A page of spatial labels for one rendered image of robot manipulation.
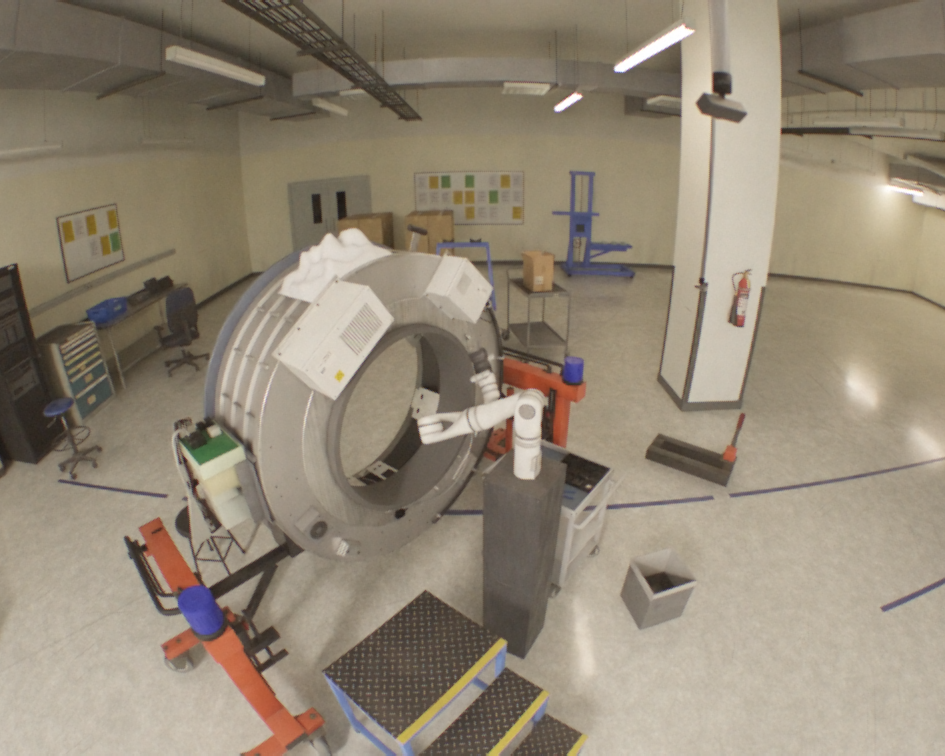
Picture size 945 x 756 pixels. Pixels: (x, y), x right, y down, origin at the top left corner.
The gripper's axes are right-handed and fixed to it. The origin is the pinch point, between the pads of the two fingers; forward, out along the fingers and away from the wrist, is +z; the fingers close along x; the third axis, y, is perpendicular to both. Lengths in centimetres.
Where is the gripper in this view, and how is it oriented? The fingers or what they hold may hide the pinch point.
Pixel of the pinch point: (470, 337)
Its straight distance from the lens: 203.5
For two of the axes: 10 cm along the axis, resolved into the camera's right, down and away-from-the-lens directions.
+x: 8.6, -3.7, -3.4
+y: 4.2, 1.3, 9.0
